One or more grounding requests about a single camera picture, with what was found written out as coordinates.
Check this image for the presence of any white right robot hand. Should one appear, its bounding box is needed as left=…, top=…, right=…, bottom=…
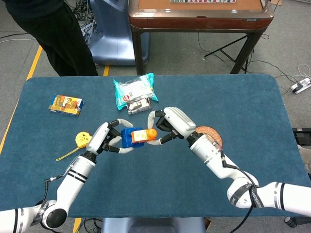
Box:
left=147, top=106, right=197, bottom=146

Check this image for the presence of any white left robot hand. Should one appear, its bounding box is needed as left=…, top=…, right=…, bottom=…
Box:
left=86, top=118, right=134, bottom=156

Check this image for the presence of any blue box with white circles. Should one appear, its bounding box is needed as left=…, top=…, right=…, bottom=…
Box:
left=121, top=127, right=146, bottom=149

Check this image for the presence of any yellow tape measure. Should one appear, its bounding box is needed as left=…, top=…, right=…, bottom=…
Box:
left=55, top=131, right=92, bottom=162

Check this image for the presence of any round woven rattan coaster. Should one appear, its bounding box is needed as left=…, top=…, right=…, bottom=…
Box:
left=195, top=125, right=224, bottom=151

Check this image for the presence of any orange blue cardboard box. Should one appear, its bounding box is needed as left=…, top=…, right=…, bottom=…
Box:
left=48, top=94, right=85, bottom=117

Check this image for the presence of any teal wet wipes pack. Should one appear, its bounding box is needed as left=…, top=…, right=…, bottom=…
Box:
left=113, top=72, right=159, bottom=111

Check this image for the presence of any blue felt table cover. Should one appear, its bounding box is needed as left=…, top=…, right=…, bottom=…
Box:
left=0, top=74, right=311, bottom=218

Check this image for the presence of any grey robot torso base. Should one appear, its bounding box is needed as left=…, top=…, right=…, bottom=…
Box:
left=101, top=216, right=207, bottom=233

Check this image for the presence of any blue grey machine base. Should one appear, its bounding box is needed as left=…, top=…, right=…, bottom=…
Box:
left=88, top=0, right=150, bottom=66

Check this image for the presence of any brown mahjong table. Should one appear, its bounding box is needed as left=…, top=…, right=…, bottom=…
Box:
left=128, top=0, right=275, bottom=75

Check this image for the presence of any person in black trousers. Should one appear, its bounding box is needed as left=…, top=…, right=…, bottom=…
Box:
left=4, top=0, right=99, bottom=77

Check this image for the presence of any face-up mahjong tile row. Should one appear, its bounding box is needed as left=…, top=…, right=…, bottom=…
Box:
left=169, top=0, right=237, bottom=4

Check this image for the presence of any black floor box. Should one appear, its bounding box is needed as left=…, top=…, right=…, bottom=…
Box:
left=293, top=127, right=311, bottom=146

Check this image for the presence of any white power strip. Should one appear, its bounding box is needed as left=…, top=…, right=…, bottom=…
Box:
left=288, top=77, right=311, bottom=94

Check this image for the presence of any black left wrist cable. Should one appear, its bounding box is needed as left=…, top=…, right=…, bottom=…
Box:
left=36, top=174, right=64, bottom=208

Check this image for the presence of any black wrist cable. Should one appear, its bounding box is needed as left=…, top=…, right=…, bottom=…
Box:
left=220, top=150, right=262, bottom=233
left=36, top=174, right=64, bottom=208

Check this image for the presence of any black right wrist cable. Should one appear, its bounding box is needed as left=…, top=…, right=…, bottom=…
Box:
left=220, top=150, right=262, bottom=233

